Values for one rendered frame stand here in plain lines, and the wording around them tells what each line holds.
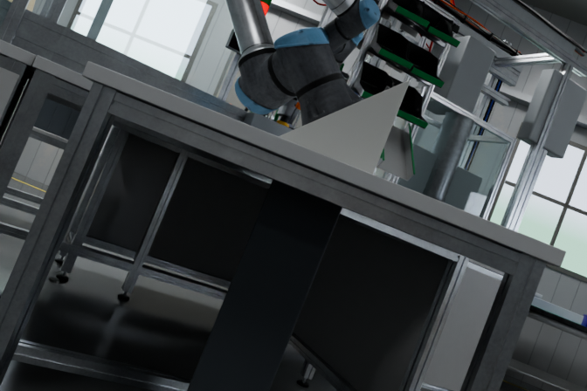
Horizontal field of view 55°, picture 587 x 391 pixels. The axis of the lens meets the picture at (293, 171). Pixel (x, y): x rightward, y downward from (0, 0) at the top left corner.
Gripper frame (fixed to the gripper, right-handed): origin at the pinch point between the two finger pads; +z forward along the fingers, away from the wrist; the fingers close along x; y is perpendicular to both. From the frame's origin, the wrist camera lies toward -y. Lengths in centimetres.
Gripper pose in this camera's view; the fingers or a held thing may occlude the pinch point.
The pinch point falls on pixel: (290, 102)
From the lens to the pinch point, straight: 191.0
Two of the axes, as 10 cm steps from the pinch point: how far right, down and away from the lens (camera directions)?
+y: 0.4, 7.1, -7.0
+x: 8.4, 3.6, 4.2
